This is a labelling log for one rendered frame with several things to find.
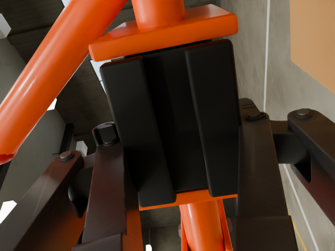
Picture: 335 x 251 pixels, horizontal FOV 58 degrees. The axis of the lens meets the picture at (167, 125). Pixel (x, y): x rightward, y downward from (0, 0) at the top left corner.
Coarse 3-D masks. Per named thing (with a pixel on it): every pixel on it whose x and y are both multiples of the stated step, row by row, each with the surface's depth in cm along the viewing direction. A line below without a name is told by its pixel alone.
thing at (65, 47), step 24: (72, 0) 14; (96, 0) 14; (120, 0) 14; (72, 24) 14; (96, 24) 15; (48, 48) 15; (72, 48) 15; (24, 72) 16; (48, 72) 15; (72, 72) 16; (24, 96) 16; (48, 96) 16; (0, 120) 17; (24, 120) 17; (0, 144) 17
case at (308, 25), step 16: (304, 0) 29; (320, 0) 26; (304, 16) 30; (320, 16) 27; (304, 32) 31; (320, 32) 27; (304, 48) 32; (320, 48) 28; (304, 64) 32; (320, 64) 28; (320, 80) 29
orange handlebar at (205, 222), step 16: (144, 0) 12; (160, 0) 12; (176, 0) 12; (144, 16) 12; (160, 16) 12; (176, 16) 12; (192, 208) 16; (208, 208) 16; (192, 224) 17; (208, 224) 17; (224, 224) 19; (192, 240) 17; (208, 240) 17; (224, 240) 18
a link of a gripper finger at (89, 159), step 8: (88, 160) 13; (80, 168) 13; (88, 168) 13; (80, 176) 13; (88, 176) 13; (72, 184) 13; (80, 184) 13; (88, 184) 13; (72, 192) 13; (80, 192) 13; (88, 192) 13; (72, 200) 13; (80, 200) 13
